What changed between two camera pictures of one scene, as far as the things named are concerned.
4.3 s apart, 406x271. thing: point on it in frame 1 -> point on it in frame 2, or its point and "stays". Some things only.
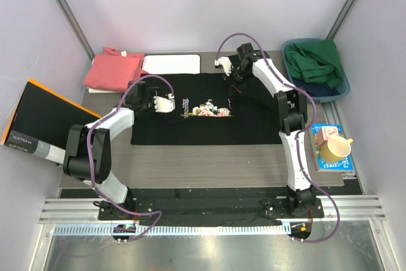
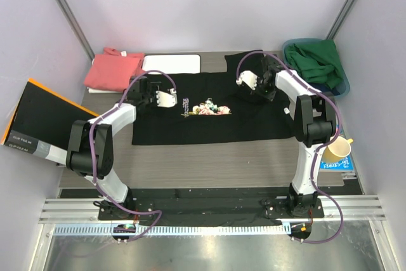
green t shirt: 314,61 stays
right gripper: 237,87 -> 269,97
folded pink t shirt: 113,71 stays
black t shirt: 205,113 stays
